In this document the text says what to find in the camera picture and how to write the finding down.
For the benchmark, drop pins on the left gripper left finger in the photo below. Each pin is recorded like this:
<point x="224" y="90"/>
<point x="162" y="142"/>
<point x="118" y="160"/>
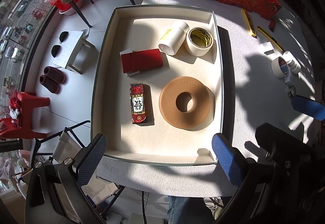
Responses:
<point x="54" y="192"/>

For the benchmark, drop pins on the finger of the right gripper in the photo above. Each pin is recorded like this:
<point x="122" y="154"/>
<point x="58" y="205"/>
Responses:
<point x="308" y="107"/>

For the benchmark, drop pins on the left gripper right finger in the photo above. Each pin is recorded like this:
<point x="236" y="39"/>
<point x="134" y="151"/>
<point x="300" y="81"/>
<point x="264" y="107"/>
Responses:
<point x="249" y="177"/>

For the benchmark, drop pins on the red rectangular box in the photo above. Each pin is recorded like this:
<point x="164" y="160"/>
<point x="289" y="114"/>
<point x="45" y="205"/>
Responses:
<point x="135" y="62"/>

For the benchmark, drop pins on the white bottle yellow label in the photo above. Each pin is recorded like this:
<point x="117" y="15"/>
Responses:
<point x="173" y="38"/>

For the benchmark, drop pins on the grey plastic adapter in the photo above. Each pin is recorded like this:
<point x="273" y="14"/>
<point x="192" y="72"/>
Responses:
<point x="288" y="79"/>

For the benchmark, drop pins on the white tape roll red-blue core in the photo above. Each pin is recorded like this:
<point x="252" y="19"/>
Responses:
<point x="280" y="68"/>

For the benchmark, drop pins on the red plastic stool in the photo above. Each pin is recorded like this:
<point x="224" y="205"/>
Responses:
<point x="22" y="105"/>

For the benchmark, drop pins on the blue jeans leg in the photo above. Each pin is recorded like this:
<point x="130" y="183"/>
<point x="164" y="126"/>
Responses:
<point x="188" y="210"/>

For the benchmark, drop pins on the white eraser block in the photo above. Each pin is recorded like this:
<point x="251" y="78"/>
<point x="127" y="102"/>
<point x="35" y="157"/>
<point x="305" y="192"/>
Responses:
<point x="266" y="48"/>

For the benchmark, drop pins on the yellow utility knife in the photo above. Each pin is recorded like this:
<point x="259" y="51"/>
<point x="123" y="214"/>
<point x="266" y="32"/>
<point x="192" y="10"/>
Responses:
<point x="271" y="39"/>

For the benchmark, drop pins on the dark red slipper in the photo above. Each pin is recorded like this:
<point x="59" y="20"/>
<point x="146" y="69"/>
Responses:
<point x="54" y="74"/>
<point x="50" y="84"/>

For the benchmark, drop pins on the red patterned small box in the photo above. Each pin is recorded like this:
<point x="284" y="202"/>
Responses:
<point x="137" y="100"/>

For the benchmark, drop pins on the red lighter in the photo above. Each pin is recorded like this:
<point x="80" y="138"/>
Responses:
<point x="271" y="25"/>

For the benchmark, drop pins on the brown tape roll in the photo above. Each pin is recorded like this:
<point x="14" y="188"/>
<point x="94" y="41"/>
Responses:
<point x="186" y="103"/>

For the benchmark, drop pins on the yellow blade refill case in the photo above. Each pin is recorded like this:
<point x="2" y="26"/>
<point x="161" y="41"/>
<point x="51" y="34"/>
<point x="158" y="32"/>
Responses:
<point x="249" y="23"/>

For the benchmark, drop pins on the black slipper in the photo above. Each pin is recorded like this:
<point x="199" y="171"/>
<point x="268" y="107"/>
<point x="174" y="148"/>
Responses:
<point x="63" y="35"/>
<point x="55" y="50"/>

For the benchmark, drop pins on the grey-green storage tray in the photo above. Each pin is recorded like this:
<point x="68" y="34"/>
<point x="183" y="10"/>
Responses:
<point x="156" y="142"/>

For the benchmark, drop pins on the white small stool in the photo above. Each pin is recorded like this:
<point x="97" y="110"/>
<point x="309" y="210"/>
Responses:
<point x="70" y="49"/>

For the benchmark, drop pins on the white tape roll yellow core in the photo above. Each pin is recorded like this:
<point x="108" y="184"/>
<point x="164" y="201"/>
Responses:
<point x="198" y="41"/>

